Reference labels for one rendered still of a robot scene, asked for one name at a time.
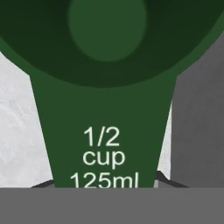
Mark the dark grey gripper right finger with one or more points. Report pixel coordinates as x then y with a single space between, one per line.
166 181

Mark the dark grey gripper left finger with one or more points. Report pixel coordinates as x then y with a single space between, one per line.
46 184

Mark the green measuring cup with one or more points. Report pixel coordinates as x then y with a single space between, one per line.
105 96

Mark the grey sink basin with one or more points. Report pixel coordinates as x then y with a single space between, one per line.
198 125

